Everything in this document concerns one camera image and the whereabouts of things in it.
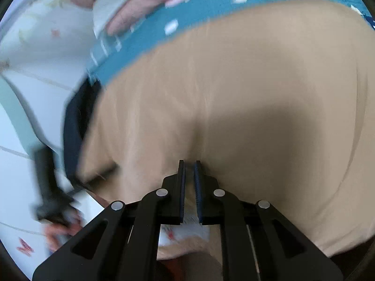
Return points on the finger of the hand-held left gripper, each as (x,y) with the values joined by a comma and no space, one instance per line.
(44,169)

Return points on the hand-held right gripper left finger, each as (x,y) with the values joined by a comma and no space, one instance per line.
(182,194)

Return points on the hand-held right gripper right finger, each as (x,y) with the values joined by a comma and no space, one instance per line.
(198,194)

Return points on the beige garment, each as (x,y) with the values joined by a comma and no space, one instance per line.
(234,99)

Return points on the person's left hand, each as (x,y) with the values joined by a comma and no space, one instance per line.
(63,234)

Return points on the dark navy cloth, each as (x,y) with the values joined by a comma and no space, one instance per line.
(77,128)

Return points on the pink garment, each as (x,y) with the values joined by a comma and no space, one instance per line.
(131,11)

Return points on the light grey cloth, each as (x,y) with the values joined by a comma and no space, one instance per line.
(117,3)

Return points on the teal printed blanket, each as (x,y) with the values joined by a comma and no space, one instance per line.
(205,8)

